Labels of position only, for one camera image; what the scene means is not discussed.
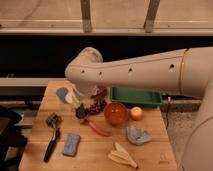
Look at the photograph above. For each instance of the grey blue crumpled cloth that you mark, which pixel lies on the grey blue crumpled cloth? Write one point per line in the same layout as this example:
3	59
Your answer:
137	136

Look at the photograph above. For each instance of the black rectangular block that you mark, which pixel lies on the black rectangular block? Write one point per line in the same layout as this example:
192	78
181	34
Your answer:
81	112

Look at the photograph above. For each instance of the black handled dish brush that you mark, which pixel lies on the black handled dish brush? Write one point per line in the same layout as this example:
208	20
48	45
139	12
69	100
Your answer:
53	121

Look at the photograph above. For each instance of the orange red bowl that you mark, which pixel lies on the orange red bowl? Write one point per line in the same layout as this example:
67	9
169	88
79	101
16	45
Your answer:
115	113

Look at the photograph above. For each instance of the blue sponge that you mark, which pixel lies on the blue sponge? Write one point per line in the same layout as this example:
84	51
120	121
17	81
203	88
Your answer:
71	145

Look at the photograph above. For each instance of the white round coaster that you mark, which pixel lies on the white round coaster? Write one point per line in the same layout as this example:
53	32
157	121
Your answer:
69	98

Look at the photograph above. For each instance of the black chair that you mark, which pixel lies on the black chair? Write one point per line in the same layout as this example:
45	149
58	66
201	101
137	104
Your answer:
10	137

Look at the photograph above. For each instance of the purple bowl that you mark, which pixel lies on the purple bowl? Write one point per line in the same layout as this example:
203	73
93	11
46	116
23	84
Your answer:
100	93

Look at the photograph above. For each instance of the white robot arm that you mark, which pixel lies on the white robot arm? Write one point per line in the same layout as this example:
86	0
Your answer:
187	72

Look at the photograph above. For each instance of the dark grape bunch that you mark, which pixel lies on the dark grape bunch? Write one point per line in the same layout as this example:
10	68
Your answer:
97	107

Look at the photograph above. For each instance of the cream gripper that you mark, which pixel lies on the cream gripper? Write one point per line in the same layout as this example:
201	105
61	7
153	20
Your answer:
75	99

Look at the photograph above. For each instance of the green plastic tray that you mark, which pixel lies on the green plastic tray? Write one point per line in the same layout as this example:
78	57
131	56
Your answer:
138	97

